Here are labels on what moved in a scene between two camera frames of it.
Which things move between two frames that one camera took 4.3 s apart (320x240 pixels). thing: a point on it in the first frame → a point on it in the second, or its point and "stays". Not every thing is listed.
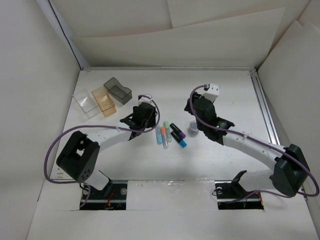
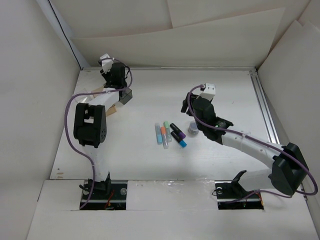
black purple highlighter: [177, 130] stays
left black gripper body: [149, 123] → [107, 76]
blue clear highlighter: [159, 135] stays
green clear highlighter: [168, 134] stays
